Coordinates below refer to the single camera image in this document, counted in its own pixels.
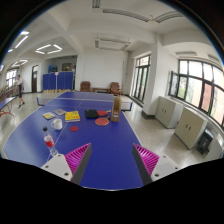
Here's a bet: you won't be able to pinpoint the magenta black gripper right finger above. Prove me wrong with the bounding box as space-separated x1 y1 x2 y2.
132 144 180 185

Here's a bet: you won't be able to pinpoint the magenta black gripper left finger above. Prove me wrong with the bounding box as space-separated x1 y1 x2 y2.
42 143 92 185

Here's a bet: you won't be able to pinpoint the clear plastic water bottle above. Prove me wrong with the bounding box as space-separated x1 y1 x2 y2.
43 126 58 157

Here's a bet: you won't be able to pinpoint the small red round coaster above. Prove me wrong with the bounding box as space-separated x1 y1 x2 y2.
70 126 79 132

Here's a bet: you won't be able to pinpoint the white ceramic mug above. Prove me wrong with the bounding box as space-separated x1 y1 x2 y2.
51 119 62 130

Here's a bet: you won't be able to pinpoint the blue table tennis table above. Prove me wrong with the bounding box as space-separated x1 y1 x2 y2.
3 92 143 190

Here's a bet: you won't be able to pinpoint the yellow book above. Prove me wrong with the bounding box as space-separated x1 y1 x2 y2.
65 111 80 122

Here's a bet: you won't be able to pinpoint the red table tennis paddle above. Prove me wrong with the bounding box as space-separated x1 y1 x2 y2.
95 116 110 126
97 110 111 116

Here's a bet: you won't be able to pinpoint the colourful small book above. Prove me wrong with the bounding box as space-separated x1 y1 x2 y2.
42 112 56 120

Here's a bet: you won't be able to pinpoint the grey thin booklet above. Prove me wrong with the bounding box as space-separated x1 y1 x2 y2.
53 109 66 116

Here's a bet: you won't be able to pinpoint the black pouch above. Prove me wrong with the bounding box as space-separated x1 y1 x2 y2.
85 110 99 118

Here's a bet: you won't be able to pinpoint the near beige cabinet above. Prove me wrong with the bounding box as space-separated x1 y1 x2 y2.
175 108 207 149

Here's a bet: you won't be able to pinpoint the beige cabinet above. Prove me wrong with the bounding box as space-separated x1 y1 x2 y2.
155 97 183 129
175 108 207 149

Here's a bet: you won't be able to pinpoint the far beige cabinet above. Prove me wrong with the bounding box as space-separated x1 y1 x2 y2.
155 97 183 129

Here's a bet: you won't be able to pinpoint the black bin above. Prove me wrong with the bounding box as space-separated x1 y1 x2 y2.
197 129 213 154

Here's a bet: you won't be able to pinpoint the brown cardboard box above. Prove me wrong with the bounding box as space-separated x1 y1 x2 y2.
111 97 121 122

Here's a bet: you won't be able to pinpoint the small wooden side table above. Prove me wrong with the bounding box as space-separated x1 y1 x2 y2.
93 88 110 94

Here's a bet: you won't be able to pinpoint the left brown armchair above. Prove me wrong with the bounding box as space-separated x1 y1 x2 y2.
80 81 91 92

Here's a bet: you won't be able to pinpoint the brown armchair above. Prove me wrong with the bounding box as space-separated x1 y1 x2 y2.
110 82 122 96
80 81 91 92

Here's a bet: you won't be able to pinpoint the right brown armchair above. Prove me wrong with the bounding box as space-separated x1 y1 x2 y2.
110 82 122 96

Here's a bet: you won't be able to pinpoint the blue partition screens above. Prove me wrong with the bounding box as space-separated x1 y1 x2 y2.
42 71 73 90

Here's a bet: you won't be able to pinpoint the standing person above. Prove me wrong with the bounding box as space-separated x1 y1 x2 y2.
17 74 25 109

